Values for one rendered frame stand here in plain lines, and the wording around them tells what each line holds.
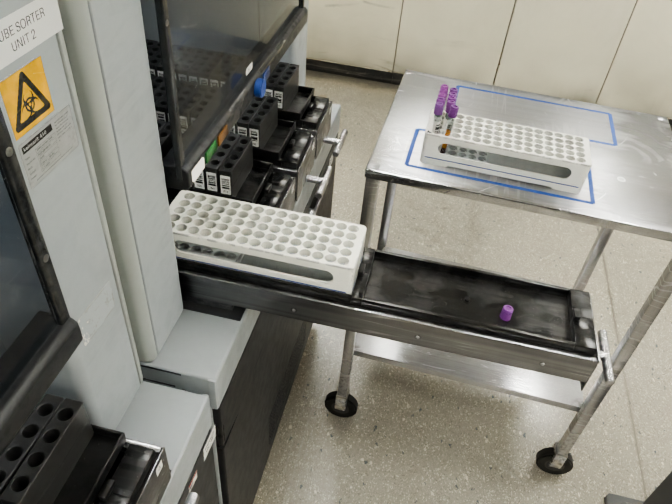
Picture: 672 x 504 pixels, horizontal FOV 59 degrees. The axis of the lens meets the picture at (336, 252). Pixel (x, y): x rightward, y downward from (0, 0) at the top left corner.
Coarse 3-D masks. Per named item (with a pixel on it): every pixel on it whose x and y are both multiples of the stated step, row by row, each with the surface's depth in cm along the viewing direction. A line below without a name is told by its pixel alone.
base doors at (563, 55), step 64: (320, 0) 293; (384, 0) 287; (448, 0) 280; (512, 0) 273; (576, 0) 268; (640, 0) 263; (384, 64) 307; (448, 64) 299; (512, 64) 293; (576, 64) 286; (640, 64) 280
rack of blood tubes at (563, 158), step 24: (432, 120) 112; (456, 120) 113; (480, 120) 114; (432, 144) 109; (456, 144) 108; (480, 144) 107; (504, 144) 108; (528, 144) 109; (552, 144) 109; (576, 144) 110; (480, 168) 110; (504, 168) 109; (528, 168) 113; (552, 168) 113; (576, 168) 105; (576, 192) 108
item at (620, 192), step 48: (432, 96) 133; (480, 96) 134; (528, 96) 136; (384, 144) 116; (624, 144) 123; (480, 192) 106; (528, 192) 108; (624, 192) 110; (384, 240) 174; (576, 288) 168; (624, 336) 122; (480, 384) 142; (528, 384) 143; (576, 384) 144; (576, 432) 142
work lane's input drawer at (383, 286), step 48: (192, 288) 90; (240, 288) 87; (288, 288) 87; (384, 288) 89; (432, 288) 90; (480, 288) 90; (528, 288) 91; (384, 336) 87; (432, 336) 85; (480, 336) 83; (528, 336) 82; (576, 336) 83
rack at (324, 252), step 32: (192, 192) 93; (192, 224) 87; (224, 224) 88; (256, 224) 88; (288, 224) 90; (320, 224) 89; (352, 224) 90; (192, 256) 88; (224, 256) 88; (256, 256) 91; (288, 256) 84; (320, 256) 85; (352, 256) 84; (352, 288) 86
